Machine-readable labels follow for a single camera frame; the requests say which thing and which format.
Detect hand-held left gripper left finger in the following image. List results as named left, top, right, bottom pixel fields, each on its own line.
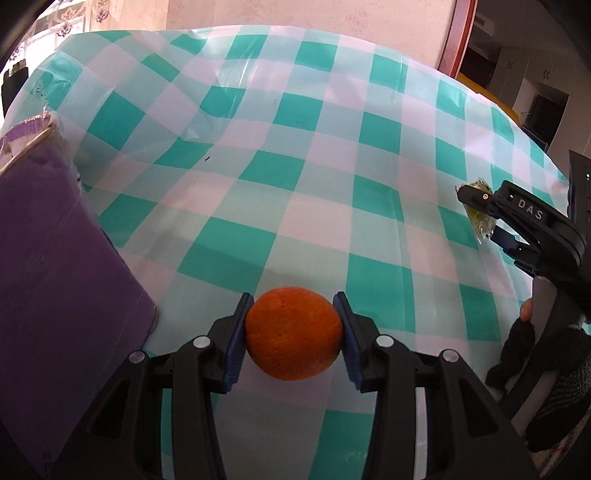
left=50, top=292, right=256, bottom=480

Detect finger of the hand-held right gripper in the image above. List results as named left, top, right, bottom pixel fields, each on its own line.
left=456, top=181, right=549, bottom=230
left=491, top=229, right=540, bottom=276

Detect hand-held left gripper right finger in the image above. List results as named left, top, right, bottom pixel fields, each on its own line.
left=332, top=290, right=542, bottom=480

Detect plastic-wrapped yellow-green fruit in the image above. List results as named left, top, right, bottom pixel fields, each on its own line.
left=457, top=181, right=509, bottom=241

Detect orange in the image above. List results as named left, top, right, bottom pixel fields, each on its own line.
left=245, top=286, right=343, bottom=382

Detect person's right hand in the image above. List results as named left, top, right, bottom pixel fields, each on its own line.
left=485, top=298, right=591, bottom=453

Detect dark monitor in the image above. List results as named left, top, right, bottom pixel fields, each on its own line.
left=526, top=94, right=567, bottom=145

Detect yellow round object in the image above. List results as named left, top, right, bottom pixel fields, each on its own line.
left=457, top=71, right=522, bottom=126

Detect teal white checkered tablecloth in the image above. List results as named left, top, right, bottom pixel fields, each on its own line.
left=0, top=23, right=572, bottom=480

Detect purple bag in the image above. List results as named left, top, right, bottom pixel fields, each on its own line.
left=0, top=113, right=160, bottom=480

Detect black object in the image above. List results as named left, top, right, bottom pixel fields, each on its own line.
left=0, top=60, right=31, bottom=117

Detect floral lace curtain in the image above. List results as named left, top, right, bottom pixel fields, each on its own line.
left=25, top=0, right=168, bottom=48

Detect cream wall cabinets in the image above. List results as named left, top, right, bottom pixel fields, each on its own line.
left=488, top=45, right=574, bottom=108

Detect red-brown door frame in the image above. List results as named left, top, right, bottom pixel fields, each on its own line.
left=436, top=0, right=479, bottom=80

